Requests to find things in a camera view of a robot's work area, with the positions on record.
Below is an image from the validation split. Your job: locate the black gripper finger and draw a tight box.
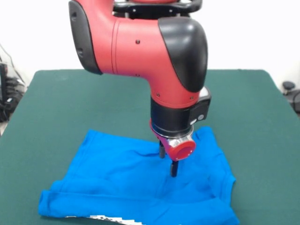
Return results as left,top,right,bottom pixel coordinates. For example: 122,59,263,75
158,138,167,159
170,159,180,178

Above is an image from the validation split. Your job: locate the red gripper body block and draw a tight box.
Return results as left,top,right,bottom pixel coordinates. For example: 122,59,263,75
149,118,196,162

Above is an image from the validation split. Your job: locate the blue printed t-shirt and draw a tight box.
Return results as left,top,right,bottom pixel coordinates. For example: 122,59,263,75
38,126,240,225

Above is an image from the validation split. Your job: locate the dark green table cloth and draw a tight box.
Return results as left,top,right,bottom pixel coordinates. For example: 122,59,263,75
0,68,300,225

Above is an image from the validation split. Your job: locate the gray office chair base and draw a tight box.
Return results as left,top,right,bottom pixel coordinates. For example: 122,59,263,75
282,81,300,112

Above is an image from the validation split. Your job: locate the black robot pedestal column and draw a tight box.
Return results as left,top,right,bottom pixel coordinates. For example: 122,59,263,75
112,0,203,22

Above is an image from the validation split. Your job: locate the black cable pile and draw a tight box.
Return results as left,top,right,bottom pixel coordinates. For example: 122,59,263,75
0,76,26,123

